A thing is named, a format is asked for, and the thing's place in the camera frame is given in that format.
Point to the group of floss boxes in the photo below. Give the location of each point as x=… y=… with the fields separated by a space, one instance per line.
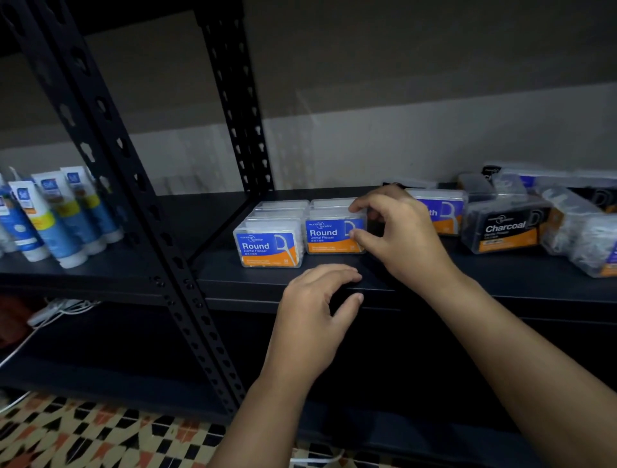
x=267 y=248

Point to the person's left hand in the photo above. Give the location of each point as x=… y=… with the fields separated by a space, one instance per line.
x=303 y=332

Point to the person's right hand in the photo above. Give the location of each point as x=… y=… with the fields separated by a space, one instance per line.
x=414 y=246

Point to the row of blue white tubes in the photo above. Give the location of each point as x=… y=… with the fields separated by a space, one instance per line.
x=58 y=226

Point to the person's right forearm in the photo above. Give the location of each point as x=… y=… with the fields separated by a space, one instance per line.
x=530 y=376

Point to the blue label dental floss box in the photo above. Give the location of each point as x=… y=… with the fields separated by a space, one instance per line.
x=328 y=236

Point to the person's left forearm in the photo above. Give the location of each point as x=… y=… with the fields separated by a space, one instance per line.
x=260 y=429

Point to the white plastic item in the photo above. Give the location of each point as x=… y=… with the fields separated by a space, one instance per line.
x=43 y=316

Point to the dark metal shelf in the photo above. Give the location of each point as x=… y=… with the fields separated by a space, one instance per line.
x=120 y=144

